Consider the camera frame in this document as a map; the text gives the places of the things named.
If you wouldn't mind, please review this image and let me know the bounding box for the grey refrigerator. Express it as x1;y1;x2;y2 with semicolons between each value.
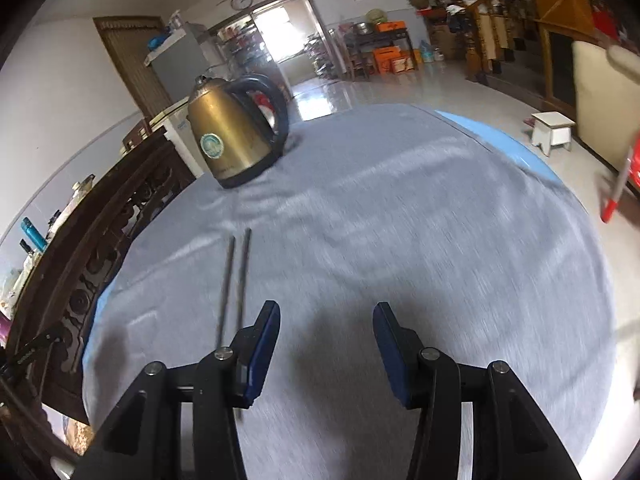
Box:
144;22;231;103

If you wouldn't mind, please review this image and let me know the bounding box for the gold glitter bag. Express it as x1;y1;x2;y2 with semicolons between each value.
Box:
63;416;94;455

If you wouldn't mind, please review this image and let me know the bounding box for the carved dark wooden sideboard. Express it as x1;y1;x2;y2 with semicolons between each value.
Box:
6;132;195;422

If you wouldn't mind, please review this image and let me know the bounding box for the round wall clock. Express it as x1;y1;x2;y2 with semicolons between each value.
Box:
230;0;253;11

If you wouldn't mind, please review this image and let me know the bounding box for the small white wooden stool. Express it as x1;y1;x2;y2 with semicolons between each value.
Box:
532;112;576;157

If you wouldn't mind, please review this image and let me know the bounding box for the wooden stair railing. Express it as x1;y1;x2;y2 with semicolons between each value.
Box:
463;0;514;84

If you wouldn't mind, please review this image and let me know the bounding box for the teal thermos bottle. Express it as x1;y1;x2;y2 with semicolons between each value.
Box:
21;217;48;252

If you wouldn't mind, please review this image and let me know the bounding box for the gold electric kettle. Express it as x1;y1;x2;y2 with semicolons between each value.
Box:
188;74;290;188

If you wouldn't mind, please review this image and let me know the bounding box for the dark chopstick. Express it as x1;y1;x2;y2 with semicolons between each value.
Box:
215;236;235;348
236;228;252;330

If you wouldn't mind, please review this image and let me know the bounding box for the blue water jug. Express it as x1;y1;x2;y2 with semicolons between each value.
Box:
419;40;434;64

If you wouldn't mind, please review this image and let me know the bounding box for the grey round tablecloth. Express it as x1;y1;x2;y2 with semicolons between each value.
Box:
82;105;614;479

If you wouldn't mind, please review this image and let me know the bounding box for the orange cardboard box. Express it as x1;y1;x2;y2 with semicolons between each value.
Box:
372;46;401;74

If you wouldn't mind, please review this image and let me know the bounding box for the red plastic child chair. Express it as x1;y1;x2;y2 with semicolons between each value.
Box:
600;138;640;223

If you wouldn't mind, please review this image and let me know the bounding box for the dark wooden side table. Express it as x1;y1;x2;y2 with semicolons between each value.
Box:
343;28;418;80

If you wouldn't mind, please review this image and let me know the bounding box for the white chest freezer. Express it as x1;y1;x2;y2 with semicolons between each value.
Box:
150;96;209;179

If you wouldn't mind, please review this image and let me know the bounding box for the cream leather sofa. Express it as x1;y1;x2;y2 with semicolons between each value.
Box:
573;41;640;169

